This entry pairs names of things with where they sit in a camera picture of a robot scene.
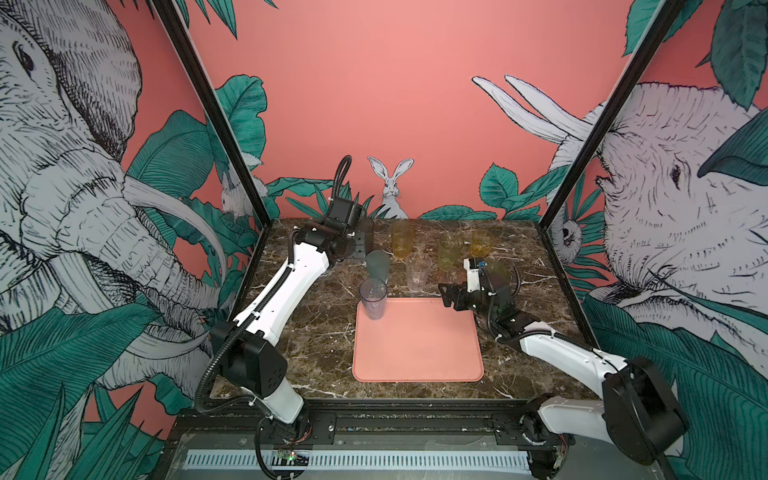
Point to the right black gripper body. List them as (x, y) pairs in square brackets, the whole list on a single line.
[(467, 300)]

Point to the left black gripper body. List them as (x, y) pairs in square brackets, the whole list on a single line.
[(356, 245)]

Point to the dark smoky tumbler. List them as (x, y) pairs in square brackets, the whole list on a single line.
[(365, 236)]

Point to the amber yellow tumbler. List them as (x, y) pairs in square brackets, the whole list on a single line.
[(402, 233)]

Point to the blue-grey clear tumbler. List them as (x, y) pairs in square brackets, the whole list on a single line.
[(373, 294)]

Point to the pink plastic tray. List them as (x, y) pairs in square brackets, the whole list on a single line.
[(417, 340)]

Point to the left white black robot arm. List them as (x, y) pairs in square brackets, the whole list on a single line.
[(246, 364)]

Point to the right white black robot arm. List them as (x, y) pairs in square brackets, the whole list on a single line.
[(635, 409)]

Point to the teal frosted tumbler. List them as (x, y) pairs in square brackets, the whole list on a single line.
[(378, 265)]

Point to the yellow short tumbler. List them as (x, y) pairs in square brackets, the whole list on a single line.
[(482, 243)]

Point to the light green tumbler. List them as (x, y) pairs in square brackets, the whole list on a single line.
[(450, 250)]

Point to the clear colourless tumbler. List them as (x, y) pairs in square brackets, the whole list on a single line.
[(418, 268)]

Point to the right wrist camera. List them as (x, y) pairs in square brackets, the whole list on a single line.
[(474, 266)]

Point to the left black frame post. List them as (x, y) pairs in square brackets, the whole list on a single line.
[(173, 24)]

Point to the black frame post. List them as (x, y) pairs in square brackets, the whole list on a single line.
[(173, 24), (660, 23)]

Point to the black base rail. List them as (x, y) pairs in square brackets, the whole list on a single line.
[(507, 422)]

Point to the white slotted cable duct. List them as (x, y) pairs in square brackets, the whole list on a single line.
[(336, 460)]

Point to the right black frame post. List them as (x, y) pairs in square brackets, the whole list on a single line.
[(660, 23)]

